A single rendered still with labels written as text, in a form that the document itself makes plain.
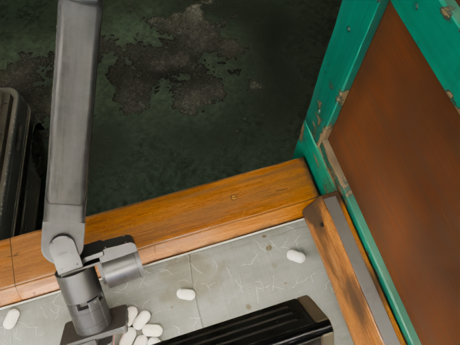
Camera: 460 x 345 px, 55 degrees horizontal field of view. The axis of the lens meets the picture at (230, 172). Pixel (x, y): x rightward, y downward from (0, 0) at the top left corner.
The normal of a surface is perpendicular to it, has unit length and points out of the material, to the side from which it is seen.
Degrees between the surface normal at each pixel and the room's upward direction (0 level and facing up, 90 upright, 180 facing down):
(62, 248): 41
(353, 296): 66
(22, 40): 0
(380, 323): 0
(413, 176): 90
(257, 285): 0
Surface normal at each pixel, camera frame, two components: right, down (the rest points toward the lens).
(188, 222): 0.01, -0.41
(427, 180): -0.96, 0.26
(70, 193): 0.39, 0.04
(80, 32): 0.36, 0.30
